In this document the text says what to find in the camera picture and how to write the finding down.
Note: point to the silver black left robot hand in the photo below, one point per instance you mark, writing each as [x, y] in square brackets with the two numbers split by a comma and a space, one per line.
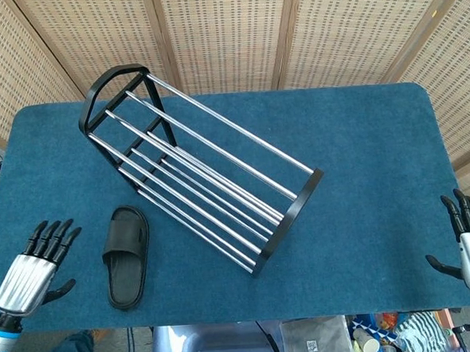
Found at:
[24, 282]

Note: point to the black rubber slipper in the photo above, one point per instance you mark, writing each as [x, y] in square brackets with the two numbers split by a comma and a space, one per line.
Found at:
[126, 258]

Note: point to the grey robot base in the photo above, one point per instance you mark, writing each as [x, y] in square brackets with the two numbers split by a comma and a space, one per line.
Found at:
[213, 345]

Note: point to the black chrome shoe rack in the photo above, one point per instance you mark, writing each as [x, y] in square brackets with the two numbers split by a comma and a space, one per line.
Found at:
[203, 178]

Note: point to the black white striped bag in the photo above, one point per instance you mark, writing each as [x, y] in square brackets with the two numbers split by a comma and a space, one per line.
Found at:
[426, 334]

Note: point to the blue white patterned box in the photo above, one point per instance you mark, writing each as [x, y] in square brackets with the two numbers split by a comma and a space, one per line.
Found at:
[369, 322]

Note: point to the white paper cup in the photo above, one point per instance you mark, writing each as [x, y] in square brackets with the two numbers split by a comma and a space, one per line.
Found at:
[368, 343]

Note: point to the blue carpet mat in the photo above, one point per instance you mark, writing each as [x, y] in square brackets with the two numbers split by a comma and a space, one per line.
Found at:
[341, 217]

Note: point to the grey box with QR label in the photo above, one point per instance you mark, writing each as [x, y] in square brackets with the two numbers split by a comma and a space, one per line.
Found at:
[314, 338]

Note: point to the woven bamboo folding screen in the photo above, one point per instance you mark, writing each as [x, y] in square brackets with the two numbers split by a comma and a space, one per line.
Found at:
[226, 33]

